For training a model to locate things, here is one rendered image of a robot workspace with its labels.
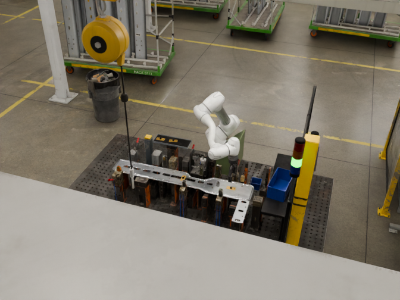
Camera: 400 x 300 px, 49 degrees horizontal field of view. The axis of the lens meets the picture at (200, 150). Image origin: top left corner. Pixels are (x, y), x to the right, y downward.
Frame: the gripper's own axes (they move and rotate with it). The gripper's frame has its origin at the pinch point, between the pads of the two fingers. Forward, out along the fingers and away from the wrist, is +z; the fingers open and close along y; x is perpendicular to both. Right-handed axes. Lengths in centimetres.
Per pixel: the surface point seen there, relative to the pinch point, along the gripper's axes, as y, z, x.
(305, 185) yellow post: 53, -49, 65
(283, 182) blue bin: -19.6, 10.7, 44.6
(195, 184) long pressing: 4.7, 13.7, -32.9
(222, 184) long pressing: -3.4, 13.8, -8.7
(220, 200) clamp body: 24.3, 9.5, -3.6
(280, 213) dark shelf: 22, 11, 49
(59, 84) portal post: -248, 83, -348
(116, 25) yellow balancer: 177, -199, -5
